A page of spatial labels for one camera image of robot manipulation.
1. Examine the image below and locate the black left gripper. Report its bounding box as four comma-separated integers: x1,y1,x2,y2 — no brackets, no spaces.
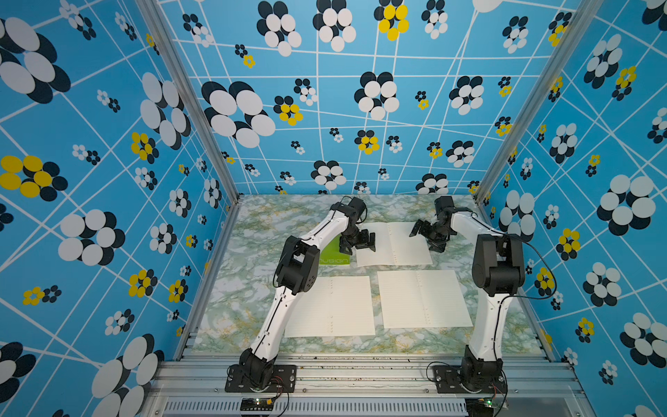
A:
341,228,377,254

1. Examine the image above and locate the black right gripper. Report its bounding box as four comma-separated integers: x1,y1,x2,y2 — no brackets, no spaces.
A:
408,220,448,252

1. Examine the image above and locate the orange cover notebook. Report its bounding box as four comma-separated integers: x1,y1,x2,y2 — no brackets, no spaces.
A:
356,222,433,267

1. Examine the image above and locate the green cover notebook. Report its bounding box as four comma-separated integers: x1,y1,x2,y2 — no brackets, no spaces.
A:
320,236,351,267

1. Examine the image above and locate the purple cover notebook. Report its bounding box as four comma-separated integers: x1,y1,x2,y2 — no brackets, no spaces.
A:
285,276,375,338

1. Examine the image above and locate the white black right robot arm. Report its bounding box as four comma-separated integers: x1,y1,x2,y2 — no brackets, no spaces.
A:
410,196,526,391

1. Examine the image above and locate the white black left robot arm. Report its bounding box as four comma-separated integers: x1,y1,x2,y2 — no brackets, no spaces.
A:
239,197,376,389

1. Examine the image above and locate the open notebook front right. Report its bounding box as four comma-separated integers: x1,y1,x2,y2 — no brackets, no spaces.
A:
378,269,472,328

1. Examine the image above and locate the right controller circuit board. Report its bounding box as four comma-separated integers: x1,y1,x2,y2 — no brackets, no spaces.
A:
466,399,495,417

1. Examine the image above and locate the controller circuit board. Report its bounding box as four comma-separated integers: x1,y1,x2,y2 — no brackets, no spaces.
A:
240,397,275,415
466,399,495,417

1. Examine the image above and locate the left controller circuit board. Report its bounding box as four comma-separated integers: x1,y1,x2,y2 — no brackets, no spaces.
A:
240,397,275,415

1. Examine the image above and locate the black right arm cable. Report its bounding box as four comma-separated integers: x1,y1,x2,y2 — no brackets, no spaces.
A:
512,240,559,302

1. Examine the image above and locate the aluminium front rail frame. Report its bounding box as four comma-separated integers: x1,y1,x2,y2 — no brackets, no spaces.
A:
140,353,595,416

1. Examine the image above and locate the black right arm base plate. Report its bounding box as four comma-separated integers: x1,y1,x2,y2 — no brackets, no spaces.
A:
427,365,507,396

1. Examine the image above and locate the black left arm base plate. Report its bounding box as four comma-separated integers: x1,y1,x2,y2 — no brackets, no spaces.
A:
224,364,297,394

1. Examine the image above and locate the aluminium right corner post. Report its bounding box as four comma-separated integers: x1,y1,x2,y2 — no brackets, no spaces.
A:
475,0,604,209

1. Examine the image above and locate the aluminium corner post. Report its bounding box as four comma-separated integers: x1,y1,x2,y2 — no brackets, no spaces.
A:
475,0,604,209
137,0,239,207

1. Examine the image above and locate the aluminium left corner post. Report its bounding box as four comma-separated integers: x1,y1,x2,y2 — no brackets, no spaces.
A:
137,0,239,207

